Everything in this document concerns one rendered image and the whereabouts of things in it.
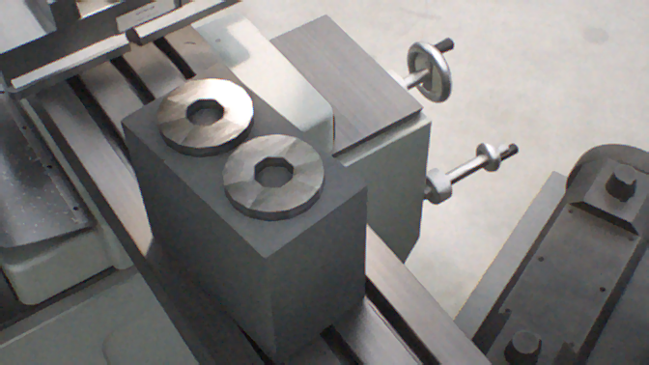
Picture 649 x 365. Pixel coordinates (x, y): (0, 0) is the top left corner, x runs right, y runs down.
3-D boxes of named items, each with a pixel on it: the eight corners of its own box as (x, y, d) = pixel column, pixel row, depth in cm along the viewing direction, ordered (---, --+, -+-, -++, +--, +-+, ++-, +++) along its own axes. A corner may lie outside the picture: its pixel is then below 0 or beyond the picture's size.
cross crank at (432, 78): (426, 68, 168) (430, 18, 159) (466, 104, 162) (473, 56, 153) (356, 102, 163) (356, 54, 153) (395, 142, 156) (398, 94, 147)
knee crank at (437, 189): (503, 142, 168) (508, 120, 163) (525, 161, 165) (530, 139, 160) (410, 193, 160) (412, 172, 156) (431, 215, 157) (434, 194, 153)
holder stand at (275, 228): (237, 179, 105) (217, 50, 89) (366, 297, 94) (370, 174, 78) (151, 236, 100) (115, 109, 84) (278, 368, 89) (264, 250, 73)
